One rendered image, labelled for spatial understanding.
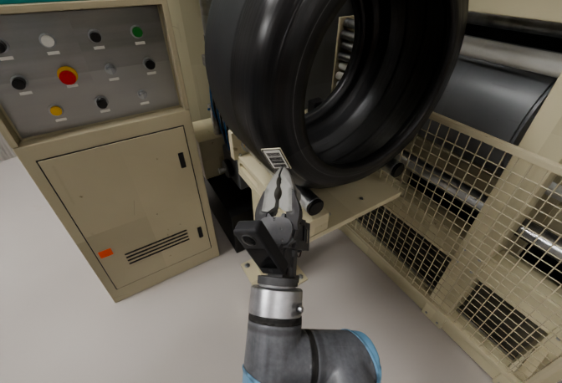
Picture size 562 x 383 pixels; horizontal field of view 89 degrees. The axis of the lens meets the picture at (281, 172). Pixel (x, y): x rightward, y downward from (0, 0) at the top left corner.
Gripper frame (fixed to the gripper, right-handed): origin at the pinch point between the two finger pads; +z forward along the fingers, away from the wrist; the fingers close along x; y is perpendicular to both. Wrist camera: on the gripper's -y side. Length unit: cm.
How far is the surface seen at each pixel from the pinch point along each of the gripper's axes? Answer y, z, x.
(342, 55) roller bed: 41, 58, -1
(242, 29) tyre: -18.0, 17.2, 1.2
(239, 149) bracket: 20.5, 16.1, -26.9
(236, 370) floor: 69, -61, -52
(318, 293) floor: 103, -30, -30
